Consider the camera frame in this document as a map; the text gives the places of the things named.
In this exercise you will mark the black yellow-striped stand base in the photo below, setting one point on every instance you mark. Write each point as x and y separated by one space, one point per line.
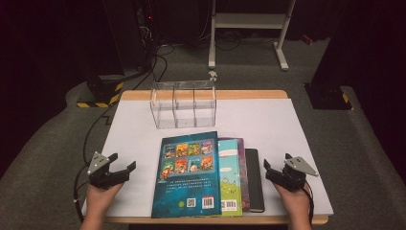
102 92
328 97

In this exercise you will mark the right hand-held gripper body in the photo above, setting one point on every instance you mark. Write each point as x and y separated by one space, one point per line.
297 166

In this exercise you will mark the white table cover sheet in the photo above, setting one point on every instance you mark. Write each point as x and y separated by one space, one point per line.
271 127

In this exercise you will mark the black notebook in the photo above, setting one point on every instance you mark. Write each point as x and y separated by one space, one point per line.
254 179

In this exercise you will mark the small red floor object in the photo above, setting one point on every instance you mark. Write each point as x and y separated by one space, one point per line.
307 39

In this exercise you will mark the clear acrylic book rack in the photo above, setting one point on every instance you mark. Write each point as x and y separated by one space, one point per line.
183 105

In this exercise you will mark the black equipment rack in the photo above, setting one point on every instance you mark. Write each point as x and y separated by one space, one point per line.
145 25

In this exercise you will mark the white metal frame desk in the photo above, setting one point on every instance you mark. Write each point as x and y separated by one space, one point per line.
249 20

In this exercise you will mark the person's left hand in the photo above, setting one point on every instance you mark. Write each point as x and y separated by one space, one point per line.
99 201

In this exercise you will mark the dark blue picture book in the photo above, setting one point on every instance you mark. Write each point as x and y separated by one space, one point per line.
188 182

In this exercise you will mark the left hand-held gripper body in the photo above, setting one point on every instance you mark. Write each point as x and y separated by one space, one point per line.
97 164

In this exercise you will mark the small white floor object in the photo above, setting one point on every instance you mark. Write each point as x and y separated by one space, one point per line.
213 76

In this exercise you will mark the purple magazine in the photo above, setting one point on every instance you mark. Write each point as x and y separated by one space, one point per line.
244 175

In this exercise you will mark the person's right hand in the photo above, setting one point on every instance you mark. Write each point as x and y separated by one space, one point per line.
298 204

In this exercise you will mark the light blue picture book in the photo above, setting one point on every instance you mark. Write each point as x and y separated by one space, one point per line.
230 179

